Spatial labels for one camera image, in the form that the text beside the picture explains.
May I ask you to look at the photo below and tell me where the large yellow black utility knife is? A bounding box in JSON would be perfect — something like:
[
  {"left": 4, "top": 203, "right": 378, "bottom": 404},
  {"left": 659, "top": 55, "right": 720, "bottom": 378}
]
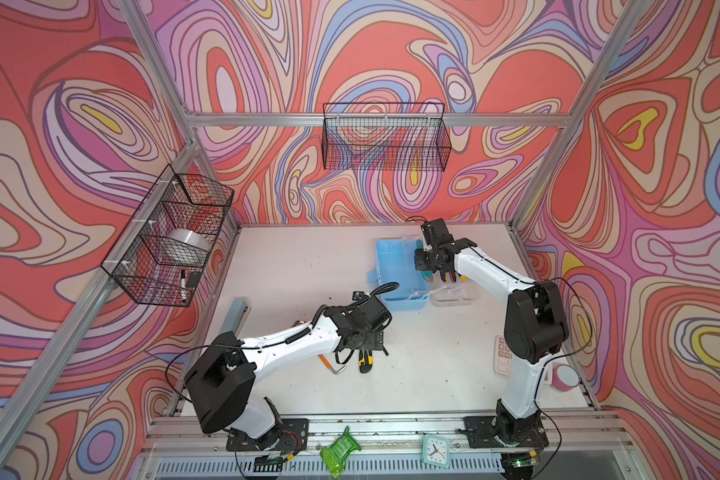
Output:
[{"left": 358, "top": 350, "right": 373, "bottom": 374}]

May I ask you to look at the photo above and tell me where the light blue plastic tool box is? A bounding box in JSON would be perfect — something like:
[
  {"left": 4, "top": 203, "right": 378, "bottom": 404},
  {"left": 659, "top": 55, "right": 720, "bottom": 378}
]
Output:
[{"left": 365, "top": 233, "right": 475, "bottom": 312}]

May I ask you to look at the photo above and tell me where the orange hex key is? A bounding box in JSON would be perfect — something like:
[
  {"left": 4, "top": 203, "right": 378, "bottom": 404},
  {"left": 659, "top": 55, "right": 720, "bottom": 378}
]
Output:
[{"left": 318, "top": 355, "right": 347, "bottom": 375}]

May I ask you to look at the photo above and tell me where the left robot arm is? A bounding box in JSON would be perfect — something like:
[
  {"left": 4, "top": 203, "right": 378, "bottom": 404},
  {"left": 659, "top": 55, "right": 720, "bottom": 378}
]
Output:
[{"left": 185, "top": 282, "right": 399, "bottom": 440}]

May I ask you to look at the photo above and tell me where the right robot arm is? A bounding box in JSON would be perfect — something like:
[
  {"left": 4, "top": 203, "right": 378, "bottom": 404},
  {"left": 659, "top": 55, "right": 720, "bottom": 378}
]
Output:
[{"left": 414, "top": 219, "right": 569, "bottom": 443}]

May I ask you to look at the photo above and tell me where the grey blue stapler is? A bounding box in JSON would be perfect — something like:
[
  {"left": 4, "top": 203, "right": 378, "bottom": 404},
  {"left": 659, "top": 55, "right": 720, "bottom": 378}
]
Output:
[{"left": 220, "top": 297, "right": 250, "bottom": 334}]

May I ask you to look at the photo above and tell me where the pink calculator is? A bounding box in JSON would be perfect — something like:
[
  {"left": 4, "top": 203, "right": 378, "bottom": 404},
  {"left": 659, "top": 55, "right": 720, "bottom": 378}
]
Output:
[{"left": 493, "top": 335, "right": 512, "bottom": 376}]

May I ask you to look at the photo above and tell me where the small teal alarm clock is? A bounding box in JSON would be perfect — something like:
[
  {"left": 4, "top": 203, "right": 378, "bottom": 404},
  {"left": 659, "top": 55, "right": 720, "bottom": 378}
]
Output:
[{"left": 421, "top": 434, "right": 450, "bottom": 469}]

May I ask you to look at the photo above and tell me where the pink tape roll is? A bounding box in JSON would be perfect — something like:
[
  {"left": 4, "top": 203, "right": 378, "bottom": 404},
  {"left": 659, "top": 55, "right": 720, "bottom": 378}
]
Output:
[{"left": 550, "top": 363, "right": 580, "bottom": 392}]

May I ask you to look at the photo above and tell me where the grey tape roll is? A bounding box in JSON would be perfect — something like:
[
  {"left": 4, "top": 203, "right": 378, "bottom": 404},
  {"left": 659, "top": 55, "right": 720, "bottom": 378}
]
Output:
[{"left": 168, "top": 228, "right": 211, "bottom": 251}]

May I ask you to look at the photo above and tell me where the black wire basket back wall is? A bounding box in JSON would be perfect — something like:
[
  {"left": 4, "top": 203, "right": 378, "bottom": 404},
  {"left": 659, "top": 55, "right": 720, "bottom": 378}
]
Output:
[{"left": 321, "top": 100, "right": 452, "bottom": 172}]

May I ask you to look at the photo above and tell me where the black wire basket wall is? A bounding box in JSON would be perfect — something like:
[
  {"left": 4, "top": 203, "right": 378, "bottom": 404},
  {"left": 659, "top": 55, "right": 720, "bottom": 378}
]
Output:
[
  {"left": 101, "top": 166, "right": 234, "bottom": 308},
  {"left": 321, "top": 100, "right": 452, "bottom": 172}
]

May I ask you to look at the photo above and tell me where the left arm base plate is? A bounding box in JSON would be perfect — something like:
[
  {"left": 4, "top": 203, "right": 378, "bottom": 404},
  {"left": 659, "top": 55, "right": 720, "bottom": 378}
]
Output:
[{"left": 226, "top": 418, "right": 309, "bottom": 454}]

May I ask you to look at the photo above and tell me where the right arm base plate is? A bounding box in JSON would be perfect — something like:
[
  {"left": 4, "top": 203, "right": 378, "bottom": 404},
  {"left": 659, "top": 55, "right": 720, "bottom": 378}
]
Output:
[{"left": 463, "top": 412, "right": 549, "bottom": 450}]

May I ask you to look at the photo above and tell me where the black wire basket left wall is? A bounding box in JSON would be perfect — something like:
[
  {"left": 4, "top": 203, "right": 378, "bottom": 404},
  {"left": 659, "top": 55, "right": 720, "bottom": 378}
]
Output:
[{"left": 101, "top": 166, "right": 234, "bottom": 308}]

